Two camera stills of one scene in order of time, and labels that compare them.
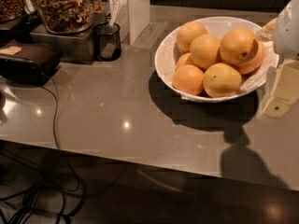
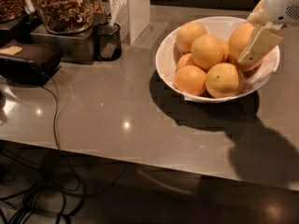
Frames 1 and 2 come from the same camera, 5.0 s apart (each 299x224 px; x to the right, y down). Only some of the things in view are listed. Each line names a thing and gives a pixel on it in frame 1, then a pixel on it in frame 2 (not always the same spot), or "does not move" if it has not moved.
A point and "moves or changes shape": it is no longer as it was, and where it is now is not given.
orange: [189, 79] does not move
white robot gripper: [287, 32] -> [281, 4]
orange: [236, 46] moves or changes shape
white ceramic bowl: [165, 53] does not move
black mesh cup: [108, 41] does not move
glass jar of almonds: [11, 3] does not move
